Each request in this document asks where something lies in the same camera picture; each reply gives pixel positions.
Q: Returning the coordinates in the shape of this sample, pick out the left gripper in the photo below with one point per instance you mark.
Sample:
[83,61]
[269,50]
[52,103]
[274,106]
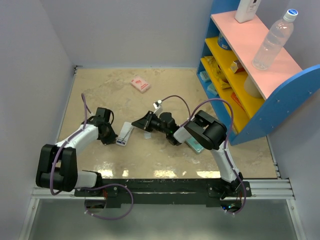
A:
[111,139]

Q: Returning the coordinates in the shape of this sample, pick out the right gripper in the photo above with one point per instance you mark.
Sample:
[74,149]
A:
[145,123]

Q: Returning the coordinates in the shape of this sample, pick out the white battery cover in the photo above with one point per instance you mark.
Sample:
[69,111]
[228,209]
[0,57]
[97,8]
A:
[147,135]

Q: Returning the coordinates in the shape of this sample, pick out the white remote control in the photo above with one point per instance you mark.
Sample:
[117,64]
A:
[124,130]

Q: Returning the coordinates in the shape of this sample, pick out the clear-handled screwdriver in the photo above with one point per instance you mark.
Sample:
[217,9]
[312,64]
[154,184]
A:
[129,131]

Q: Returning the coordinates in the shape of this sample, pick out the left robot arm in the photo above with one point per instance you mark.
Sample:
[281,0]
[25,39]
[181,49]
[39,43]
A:
[57,167]

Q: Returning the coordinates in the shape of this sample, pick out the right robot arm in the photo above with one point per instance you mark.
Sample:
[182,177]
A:
[209,132]

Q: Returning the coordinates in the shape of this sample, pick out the white Kamenoko sponge pack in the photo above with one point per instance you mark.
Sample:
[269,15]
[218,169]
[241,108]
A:
[140,84]

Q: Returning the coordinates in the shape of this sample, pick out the teal Kamenoko sponge pack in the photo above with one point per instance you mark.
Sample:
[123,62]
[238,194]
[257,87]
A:
[195,146]

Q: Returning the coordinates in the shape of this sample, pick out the teal sponge pack on shelf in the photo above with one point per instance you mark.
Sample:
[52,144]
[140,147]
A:
[205,76]

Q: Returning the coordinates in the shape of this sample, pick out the yellow snack bag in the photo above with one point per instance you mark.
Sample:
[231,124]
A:
[217,72]

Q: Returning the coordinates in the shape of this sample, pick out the orange box on shelf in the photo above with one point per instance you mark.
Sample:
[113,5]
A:
[235,98]

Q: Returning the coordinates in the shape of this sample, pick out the small orange white box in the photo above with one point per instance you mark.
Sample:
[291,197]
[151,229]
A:
[236,67]

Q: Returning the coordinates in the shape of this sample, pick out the beige cylinder on shelf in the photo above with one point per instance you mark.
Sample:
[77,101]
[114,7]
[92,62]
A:
[251,89]

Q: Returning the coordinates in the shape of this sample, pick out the blue can on shelf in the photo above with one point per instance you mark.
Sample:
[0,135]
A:
[222,42]

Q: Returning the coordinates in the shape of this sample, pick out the blue shelf unit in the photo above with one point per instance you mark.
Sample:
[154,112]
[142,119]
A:
[284,87]

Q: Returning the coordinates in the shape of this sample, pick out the white dispenser bottle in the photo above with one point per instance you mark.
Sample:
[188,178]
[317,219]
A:
[246,10]

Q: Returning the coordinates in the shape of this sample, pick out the clear water bottle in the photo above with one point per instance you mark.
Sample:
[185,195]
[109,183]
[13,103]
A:
[275,40]

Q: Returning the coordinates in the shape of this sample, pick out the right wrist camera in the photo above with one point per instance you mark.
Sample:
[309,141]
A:
[158,109]

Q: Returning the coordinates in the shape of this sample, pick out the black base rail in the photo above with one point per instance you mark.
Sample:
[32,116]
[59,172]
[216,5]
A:
[166,191]

